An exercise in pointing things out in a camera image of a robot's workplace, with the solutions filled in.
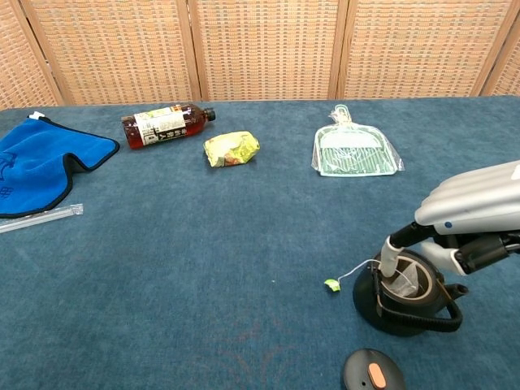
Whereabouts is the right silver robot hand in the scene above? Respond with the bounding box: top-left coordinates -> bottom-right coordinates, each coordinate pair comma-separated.
380,160 -> 520,281

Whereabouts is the tea bag with string tag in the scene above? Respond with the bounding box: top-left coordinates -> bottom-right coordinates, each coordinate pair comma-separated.
323,258 -> 424,301

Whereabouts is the light green plastic dustpan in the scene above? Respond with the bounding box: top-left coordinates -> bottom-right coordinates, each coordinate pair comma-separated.
310,104 -> 406,178

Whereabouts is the black teapot lid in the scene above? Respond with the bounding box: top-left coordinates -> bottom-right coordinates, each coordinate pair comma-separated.
342,348 -> 406,390

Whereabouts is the dark sauce bottle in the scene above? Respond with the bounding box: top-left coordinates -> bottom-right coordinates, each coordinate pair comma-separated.
120,103 -> 216,151

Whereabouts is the yellow-green snack packet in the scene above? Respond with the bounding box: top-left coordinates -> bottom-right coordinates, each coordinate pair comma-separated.
203,130 -> 261,168

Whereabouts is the wicker folding screen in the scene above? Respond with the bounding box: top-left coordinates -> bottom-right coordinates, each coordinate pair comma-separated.
0,0 -> 520,110

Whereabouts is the blue carpet table mat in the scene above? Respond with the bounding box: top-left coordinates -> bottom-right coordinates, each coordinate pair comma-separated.
0,95 -> 520,390

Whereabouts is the clear wrapped straw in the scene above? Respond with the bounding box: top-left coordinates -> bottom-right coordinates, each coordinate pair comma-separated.
0,202 -> 85,235

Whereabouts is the blue microfibre towel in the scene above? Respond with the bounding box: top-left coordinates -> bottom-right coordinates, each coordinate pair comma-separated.
0,111 -> 121,219

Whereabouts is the black teapot with handle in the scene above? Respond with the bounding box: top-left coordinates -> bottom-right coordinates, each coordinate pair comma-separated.
352,248 -> 469,336

